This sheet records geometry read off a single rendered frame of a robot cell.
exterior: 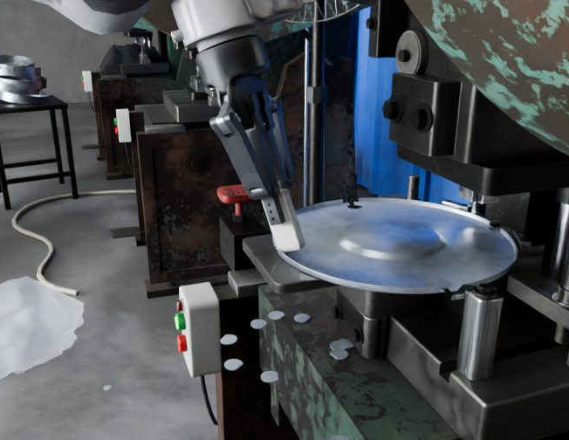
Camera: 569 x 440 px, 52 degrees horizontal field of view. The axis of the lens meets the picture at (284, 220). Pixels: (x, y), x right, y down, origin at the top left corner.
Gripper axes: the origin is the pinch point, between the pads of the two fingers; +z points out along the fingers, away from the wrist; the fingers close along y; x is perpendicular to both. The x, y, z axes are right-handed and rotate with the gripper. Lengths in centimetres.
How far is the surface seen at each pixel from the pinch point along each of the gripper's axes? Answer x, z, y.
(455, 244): 15.9, 9.4, -10.2
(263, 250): -3.7, 3.0, 0.1
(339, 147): -55, 14, -161
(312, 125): -31, -3, -88
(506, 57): 29.0, -12.3, 26.2
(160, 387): -89, 57, -59
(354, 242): 5.7, 5.3, -4.7
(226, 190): -21.9, -1.1, -23.9
